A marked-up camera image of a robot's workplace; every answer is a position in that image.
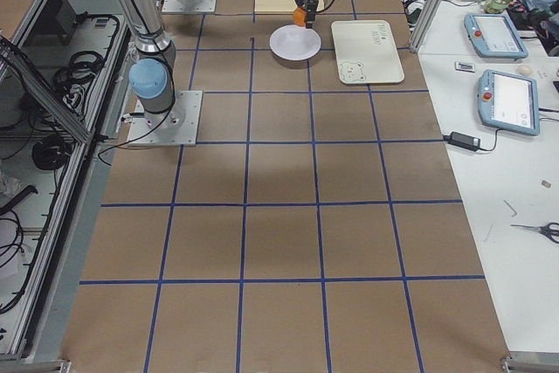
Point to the orange fruit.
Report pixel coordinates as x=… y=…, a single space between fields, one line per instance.
x=298 y=16

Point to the cream bear tray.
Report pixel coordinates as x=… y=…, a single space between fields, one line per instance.
x=366 y=52

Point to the white round plate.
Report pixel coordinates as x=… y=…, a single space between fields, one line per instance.
x=293 y=42

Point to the small white card box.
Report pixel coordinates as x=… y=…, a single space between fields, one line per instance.
x=464 y=67

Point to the far blue teach pendant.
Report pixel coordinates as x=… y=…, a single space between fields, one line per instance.
x=494 y=36

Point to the blue teach pendant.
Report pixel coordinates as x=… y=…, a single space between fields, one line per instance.
x=508 y=102
x=494 y=36

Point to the black power adapter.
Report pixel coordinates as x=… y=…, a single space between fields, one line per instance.
x=463 y=141

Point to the near blue teach pendant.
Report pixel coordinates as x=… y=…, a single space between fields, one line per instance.
x=508 y=102

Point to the beige egg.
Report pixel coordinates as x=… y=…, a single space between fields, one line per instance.
x=524 y=70

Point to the metal hex key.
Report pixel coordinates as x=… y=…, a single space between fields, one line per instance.
x=511 y=208

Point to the black scissors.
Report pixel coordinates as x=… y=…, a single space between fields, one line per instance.
x=549 y=230

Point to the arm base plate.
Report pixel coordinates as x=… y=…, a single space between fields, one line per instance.
x=179 y=127
x=188 y=7

